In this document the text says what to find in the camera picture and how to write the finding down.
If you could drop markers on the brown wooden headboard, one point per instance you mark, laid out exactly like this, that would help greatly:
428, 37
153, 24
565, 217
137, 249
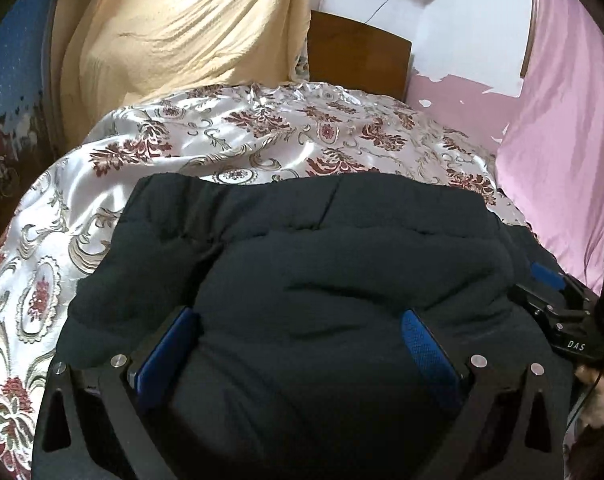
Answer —
357, 56

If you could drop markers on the pink curtain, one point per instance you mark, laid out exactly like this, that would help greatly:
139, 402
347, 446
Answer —
525, 78

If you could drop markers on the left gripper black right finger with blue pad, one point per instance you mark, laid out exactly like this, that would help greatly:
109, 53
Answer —
487, 409

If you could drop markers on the dark green large garment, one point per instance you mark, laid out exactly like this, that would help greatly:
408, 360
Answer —
301, 364

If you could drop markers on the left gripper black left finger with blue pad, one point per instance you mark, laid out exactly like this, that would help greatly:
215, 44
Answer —
94, 423

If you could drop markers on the person's right hand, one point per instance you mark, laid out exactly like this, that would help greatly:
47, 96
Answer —
592, 413

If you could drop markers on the blue floral fabric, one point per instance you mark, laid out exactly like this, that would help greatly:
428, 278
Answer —
26, 147

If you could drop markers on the floral satin bedspread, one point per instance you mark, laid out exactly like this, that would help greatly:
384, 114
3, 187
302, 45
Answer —
63, 223

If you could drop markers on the yellow draped cloth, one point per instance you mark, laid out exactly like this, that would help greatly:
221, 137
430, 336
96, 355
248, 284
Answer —
124, 52

